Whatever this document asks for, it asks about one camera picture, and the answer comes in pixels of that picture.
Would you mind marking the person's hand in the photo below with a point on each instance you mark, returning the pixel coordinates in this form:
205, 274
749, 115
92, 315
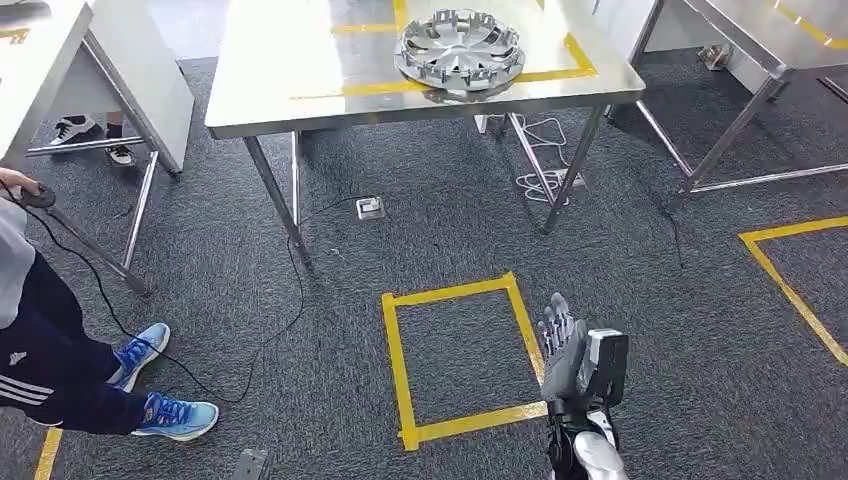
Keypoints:
16, 182

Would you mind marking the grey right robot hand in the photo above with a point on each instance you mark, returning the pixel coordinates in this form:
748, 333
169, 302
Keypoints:
563, 364

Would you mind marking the black round hand controller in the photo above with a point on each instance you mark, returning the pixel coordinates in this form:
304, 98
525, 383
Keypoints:
41, 197

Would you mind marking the silver plastic wheel hubcap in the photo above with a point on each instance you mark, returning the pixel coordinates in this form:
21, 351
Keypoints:
460, 63

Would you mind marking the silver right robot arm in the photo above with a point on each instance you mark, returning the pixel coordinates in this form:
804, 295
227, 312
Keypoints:
596, 457

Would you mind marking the person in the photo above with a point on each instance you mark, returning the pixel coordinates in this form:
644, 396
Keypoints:
53, 358
119, 156

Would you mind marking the stainless steel table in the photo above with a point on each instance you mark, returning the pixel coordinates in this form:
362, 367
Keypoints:
748, 26
40, 60
298, 66

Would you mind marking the yellow floor tape square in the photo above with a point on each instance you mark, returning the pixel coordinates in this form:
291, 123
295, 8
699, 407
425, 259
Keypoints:
401, 371
752, 238

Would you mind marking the white power strip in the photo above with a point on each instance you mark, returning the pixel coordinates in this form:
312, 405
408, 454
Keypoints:
570, 179

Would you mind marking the metal floor socket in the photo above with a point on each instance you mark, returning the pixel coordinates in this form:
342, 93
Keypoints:
370, 208

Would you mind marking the yellow floor tape strip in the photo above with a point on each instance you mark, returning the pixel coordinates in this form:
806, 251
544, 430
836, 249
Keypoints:
48, 457

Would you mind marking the yellow table tape outline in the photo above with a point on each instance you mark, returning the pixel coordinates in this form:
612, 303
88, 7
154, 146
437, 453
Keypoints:
586, 68
811, 29

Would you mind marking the robot's left foot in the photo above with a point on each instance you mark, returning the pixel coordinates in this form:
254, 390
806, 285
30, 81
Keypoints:
252, 465

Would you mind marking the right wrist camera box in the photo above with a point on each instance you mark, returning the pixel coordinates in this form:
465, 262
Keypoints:
606, 364

